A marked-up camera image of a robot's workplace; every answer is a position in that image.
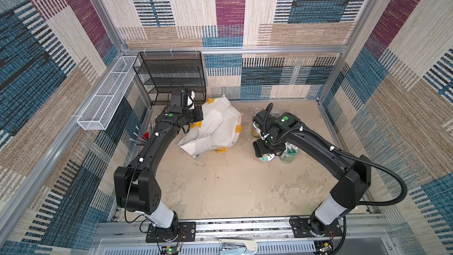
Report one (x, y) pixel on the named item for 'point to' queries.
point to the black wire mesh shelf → (164, 72)
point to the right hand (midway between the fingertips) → (268, 154)
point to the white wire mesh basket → (98, 113)
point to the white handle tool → (236, 247)
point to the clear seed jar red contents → (275, 113)
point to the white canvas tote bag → (220, 128)
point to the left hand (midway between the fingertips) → (203, 111)
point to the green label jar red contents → (267, 157)
